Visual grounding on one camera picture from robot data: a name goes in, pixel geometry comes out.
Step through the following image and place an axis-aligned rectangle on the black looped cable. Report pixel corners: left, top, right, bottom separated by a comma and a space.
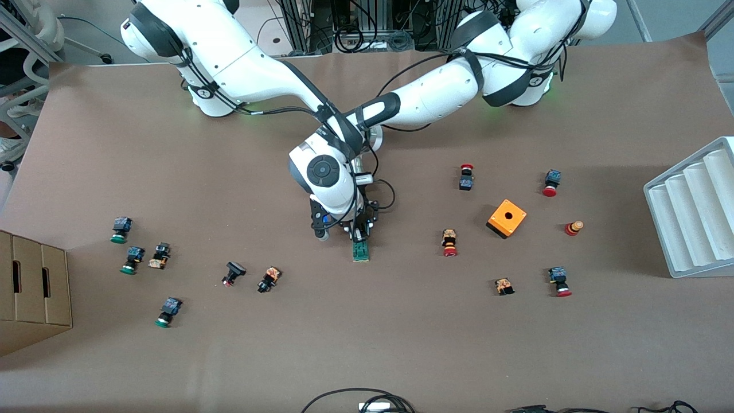
300, 388, 416, 413

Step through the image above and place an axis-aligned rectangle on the thin black tangled cable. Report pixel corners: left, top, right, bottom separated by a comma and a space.
628, 400, 700, 413

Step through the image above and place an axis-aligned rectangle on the brown cardboard box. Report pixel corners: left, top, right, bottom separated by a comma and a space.
0, 229, 73, 357

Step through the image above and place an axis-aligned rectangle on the white ridged plastic tray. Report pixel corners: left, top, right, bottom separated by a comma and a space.
643, 136, 734, 279

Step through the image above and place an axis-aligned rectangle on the green push button blue block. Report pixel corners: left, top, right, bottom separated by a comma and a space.
120, 246, 146, 275
154, 297, 184, 329
110, 216, 134, 244

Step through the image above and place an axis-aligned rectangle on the aluminium rack with cables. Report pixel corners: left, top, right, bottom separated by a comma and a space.
278, 0, 477, 53

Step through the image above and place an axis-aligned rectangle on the white metal chair frame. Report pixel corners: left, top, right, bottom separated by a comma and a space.
0, 0, 65, 170

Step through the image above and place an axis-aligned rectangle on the orange button enclosure box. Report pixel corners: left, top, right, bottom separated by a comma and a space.
486, 198, 528, 240

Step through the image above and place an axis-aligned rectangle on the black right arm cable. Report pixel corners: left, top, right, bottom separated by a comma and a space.
178, 46, 368, 230

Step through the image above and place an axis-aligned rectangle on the black square push button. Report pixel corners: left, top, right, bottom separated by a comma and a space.
221, 261, 247, 287

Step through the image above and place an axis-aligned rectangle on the black cable with connector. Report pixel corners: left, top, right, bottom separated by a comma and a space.
506, 404, 611, 413

